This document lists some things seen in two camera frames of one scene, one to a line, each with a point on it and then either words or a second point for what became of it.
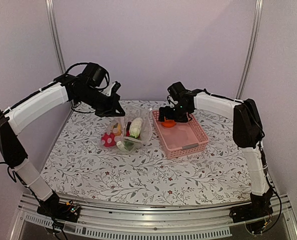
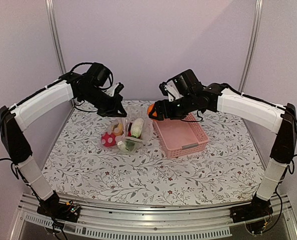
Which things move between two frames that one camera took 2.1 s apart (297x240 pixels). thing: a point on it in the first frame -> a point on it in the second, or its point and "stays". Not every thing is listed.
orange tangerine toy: x=168 y=123 -> x=149 y=109
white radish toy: x=129 y=144 stays
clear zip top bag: x=130 y=132 stays
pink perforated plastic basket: x=184 y=138 stays
